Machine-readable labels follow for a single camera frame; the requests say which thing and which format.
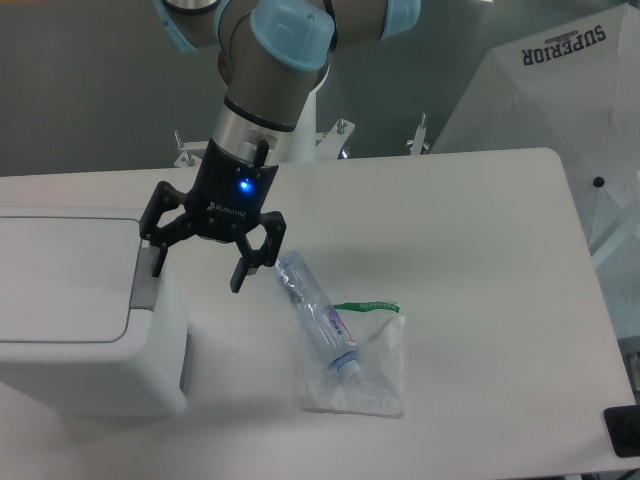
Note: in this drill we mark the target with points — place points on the white plastic bag green stripe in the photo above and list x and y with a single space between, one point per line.
362 370

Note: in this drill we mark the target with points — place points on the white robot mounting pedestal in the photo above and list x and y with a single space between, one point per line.
320 135

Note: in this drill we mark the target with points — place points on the white Superior umbrella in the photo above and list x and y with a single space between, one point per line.
573 89

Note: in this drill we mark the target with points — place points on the clear plastic water bottle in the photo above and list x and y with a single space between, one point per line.
318 317

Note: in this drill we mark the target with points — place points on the black device at table edge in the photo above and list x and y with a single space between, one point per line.
622 424

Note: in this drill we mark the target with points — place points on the white push-top trash can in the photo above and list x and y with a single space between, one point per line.
86 328

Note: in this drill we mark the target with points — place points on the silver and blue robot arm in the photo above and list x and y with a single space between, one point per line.
272 54

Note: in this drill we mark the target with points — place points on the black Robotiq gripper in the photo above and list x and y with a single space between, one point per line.
224 204

